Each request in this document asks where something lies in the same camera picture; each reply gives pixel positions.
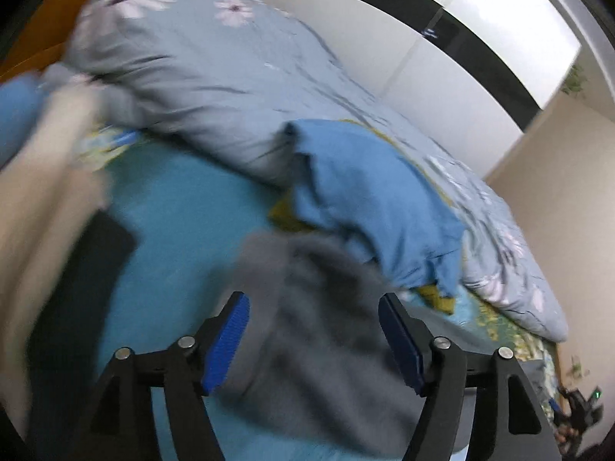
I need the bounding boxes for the person's right hand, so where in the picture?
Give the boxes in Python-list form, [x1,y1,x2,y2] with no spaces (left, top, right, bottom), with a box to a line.
[553,423,583,458]

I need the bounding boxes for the teal floral blanket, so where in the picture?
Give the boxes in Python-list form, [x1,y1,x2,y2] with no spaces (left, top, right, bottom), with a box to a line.
[76,124,563,461]

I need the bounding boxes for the mustard yellow garment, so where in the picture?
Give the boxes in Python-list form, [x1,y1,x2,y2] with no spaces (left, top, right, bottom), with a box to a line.
[268,118,458,315]

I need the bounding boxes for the blue cloth garment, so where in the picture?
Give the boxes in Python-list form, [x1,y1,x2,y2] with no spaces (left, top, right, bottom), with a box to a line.
[282,118,466,299]

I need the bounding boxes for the beige cloth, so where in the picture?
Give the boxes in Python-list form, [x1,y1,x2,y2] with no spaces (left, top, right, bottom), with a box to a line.
[1,83,107,435]

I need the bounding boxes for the white black-striped wardrobe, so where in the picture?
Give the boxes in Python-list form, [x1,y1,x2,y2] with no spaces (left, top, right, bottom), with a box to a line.
[258,0,585,181]

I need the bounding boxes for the grey fleece garment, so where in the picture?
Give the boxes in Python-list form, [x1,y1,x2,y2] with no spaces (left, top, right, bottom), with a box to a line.
[210,232,511,459]

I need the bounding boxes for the grey-blue daisy quilt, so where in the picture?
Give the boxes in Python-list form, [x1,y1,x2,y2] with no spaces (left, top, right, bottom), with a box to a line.
[44,0,569,342]

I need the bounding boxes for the black garment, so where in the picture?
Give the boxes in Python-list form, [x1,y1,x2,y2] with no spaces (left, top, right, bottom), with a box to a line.
[26,211,136,460]

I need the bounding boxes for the green plant on wardrobe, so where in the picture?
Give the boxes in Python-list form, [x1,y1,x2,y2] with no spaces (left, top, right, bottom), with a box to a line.
[560,65,588,99]

